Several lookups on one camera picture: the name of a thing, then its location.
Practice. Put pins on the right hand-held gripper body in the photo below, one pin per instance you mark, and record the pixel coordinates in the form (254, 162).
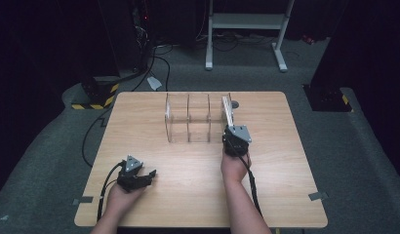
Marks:
(237, 141)

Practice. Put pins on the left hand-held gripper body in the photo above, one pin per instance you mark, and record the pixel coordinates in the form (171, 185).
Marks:
(131, 175)

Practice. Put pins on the white book with green leaf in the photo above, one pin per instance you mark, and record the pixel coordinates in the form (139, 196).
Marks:
(228, 110)

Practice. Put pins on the clear acrylic divided organiser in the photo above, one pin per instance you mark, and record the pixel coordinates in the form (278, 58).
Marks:
(194, 118)

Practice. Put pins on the person's left hand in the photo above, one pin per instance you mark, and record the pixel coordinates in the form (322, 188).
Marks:
(123, 198)

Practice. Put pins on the person's right hand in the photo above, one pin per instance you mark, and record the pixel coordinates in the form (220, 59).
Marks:
(233, 169)

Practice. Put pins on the grey round table grommet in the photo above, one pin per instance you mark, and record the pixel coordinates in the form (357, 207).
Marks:
(235, 104)

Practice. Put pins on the black yellow striped column base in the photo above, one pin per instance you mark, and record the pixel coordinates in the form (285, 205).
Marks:
(328, 99)
(97, 94)

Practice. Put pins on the grey floor plate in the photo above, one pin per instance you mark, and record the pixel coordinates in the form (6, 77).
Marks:
(154, 83)

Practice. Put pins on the white metal stand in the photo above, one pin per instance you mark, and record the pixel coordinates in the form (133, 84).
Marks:
(247, 22)

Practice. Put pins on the small red object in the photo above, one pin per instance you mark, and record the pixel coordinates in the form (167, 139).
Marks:
(308, 39)

